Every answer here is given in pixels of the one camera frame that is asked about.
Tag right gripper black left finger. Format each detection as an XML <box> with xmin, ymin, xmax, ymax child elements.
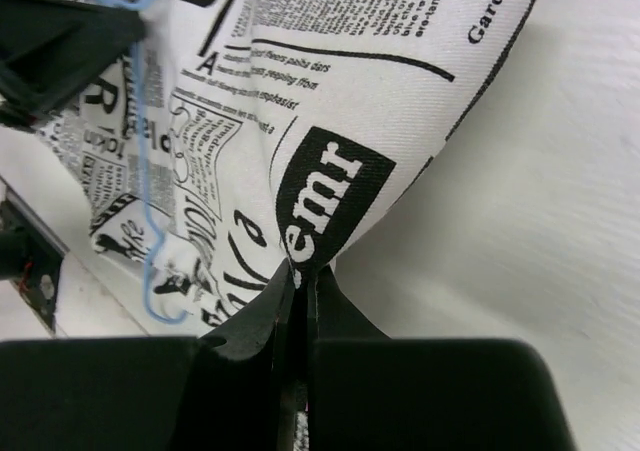
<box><xmin>1</xmin><ymin>264</ymin><xmax>296</xmax><ymax>450</ymax></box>

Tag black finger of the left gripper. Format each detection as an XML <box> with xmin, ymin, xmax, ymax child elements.
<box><xmin>1</xmin><ymin>0</ymin><xmax>145</xmax><ymax>121</ymax></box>

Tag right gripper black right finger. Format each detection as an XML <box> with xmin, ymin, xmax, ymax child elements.
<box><xmin>308</xmin><ymin>269</ymin><xmax>576</xmax><ymax>450</ymax></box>

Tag clear blue plastic hanger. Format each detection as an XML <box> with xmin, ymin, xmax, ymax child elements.
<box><xmin>91</xmin><ymin>0</ymin><xmax>187</xmax><ymax>326</ymax></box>

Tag black white newspaper print trousers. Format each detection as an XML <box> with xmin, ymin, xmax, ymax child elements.
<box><xmin>39</xmin><ymin>0</ymin><xmax>536</xmax><ymax>334</ymax></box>

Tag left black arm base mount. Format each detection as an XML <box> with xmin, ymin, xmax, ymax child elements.
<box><xmin>1</xmin><ymin>183</ymin><xmax>68</xmax><ymax>334</ymax></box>

